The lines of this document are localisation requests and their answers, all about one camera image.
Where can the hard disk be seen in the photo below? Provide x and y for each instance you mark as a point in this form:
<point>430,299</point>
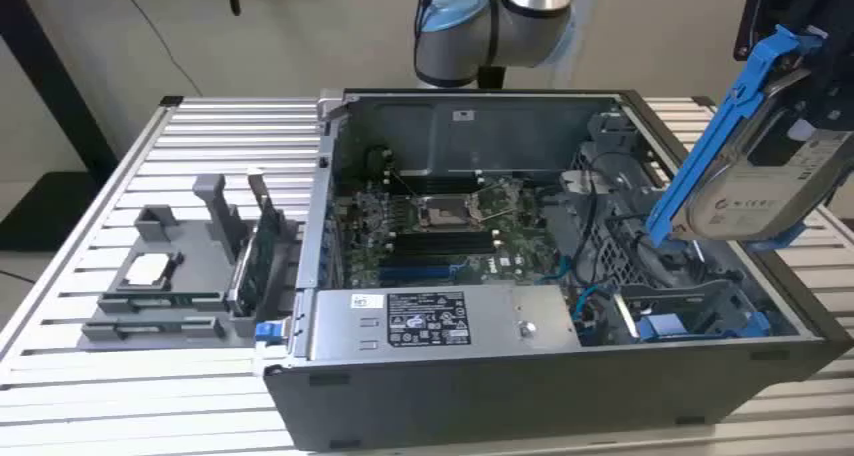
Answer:
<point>741,206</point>

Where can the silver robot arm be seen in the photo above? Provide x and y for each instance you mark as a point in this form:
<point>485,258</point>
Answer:
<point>461,51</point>

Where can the metal disk bay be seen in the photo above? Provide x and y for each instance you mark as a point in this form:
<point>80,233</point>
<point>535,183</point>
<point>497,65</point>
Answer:
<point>707,301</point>

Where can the empty blue disk carrier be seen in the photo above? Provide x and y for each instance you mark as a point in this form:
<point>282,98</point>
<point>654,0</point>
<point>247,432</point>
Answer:
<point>663,326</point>

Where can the black RAM slot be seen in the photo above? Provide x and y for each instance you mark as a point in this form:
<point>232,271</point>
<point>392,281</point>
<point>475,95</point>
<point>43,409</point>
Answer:
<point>443,234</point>
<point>443,254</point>
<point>443,241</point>
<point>443,247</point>

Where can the blue expansion slot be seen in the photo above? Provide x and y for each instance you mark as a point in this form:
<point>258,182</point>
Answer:
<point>416,277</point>
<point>420,269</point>

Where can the perforated metal drive cage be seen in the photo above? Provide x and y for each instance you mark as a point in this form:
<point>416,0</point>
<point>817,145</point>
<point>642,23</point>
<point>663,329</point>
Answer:
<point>621,256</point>

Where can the green motherboard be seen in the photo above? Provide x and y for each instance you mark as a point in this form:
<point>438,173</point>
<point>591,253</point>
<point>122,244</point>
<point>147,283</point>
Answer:
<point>521,246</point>

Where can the CPU socket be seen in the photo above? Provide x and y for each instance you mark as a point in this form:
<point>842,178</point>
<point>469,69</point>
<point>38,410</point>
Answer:
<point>441,211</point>

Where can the thin metal locking lever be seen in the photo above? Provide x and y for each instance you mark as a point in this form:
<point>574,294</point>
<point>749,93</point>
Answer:
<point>407,183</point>

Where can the silver power supply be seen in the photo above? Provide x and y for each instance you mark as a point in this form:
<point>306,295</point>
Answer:
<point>481,321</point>

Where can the black PC case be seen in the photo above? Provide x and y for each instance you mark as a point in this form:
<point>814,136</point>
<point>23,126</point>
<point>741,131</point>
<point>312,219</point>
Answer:
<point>501,401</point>

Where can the blue case latch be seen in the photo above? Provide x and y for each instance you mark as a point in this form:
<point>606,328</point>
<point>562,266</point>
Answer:
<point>268,333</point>

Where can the grey parts rack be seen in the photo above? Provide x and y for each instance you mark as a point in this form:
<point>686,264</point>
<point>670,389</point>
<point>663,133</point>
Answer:
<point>194,246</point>

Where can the green RAM stick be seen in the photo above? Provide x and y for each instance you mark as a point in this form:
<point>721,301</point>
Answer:
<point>167,301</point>

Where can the silver CPU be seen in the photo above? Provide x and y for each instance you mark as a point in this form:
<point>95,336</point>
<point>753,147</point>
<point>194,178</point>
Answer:
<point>150,271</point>

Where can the black stand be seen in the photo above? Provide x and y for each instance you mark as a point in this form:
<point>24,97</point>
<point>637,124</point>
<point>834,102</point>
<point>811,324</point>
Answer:
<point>40,211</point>

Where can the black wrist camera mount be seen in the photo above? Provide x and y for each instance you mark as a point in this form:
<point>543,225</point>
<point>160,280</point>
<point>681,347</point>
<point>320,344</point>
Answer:
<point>750,16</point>

